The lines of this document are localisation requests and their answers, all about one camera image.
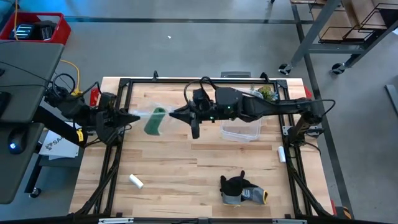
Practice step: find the black caster wheel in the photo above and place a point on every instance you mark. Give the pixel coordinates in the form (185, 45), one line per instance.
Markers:
(284, 69)
(35, 193)
(338, 68)

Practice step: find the clear plastic bag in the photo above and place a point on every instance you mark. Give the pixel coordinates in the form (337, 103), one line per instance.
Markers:
(140, 113)

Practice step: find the small white roll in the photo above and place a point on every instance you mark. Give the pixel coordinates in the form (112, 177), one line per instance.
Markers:
(136, 181)
(281, 154)

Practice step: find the clear plastic bin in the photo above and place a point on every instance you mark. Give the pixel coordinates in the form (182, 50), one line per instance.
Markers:
(241, 132)

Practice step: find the black device with blue light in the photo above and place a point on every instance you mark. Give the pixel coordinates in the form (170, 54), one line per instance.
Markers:
(18, 140)

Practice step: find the grey equipment cart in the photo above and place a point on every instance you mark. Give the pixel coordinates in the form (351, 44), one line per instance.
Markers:
(28, 71)

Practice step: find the small green artificial plant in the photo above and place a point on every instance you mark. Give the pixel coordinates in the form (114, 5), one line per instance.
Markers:
(267, 92)

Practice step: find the grey metal shelf cart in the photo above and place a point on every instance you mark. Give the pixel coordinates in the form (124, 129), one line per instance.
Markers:
(312, 32)

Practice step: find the black grey work glove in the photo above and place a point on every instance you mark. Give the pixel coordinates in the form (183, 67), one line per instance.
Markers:
(233, 186)

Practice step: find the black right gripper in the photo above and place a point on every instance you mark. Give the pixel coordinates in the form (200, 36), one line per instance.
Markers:
(202, 113)

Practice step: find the small grey box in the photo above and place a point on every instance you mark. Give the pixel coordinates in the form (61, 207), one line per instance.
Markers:
(235, 74)

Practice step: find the flat cardboard sheets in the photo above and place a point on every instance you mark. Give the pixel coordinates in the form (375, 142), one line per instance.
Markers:
(339, 21)

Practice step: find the red plastic crate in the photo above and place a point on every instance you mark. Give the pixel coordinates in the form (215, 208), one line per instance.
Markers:
(63, 32)

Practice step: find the red tag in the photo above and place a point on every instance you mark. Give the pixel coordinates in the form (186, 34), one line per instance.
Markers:
(308, 92)
(94, 98)

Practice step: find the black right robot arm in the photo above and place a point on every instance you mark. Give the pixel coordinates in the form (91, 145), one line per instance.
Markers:
(264, 107)

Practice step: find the grey metal bracket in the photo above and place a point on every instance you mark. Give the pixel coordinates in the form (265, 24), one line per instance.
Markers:
(316, 132)

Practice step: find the black box with silver slats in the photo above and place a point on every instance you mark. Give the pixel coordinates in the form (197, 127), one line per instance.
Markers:
(23, 31)

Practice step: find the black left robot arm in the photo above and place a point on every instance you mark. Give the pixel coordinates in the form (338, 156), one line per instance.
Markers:
(62, 119)

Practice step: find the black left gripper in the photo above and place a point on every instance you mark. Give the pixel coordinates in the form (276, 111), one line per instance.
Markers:
(109, 124)

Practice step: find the grey metal bar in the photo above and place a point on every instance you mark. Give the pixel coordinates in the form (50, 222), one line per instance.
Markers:
(392, 99)

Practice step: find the white printed paper sheet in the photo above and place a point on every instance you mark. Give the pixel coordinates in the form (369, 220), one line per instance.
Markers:
(57, 146)

